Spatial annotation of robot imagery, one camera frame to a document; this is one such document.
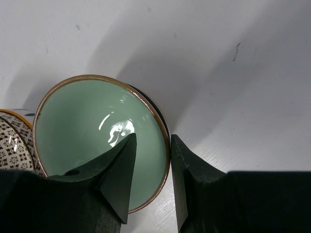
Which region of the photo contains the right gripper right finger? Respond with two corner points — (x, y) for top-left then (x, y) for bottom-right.
(171, 134), (311, 233)

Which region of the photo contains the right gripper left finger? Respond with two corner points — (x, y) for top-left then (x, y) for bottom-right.
(0, 133), (137, 233)

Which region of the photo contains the patterned brown white bowl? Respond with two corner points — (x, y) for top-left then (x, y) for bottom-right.
(0, 109), (45, 176)

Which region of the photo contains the green celadon bowl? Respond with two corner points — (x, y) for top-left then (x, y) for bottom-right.
(33, 75), (170, 213)

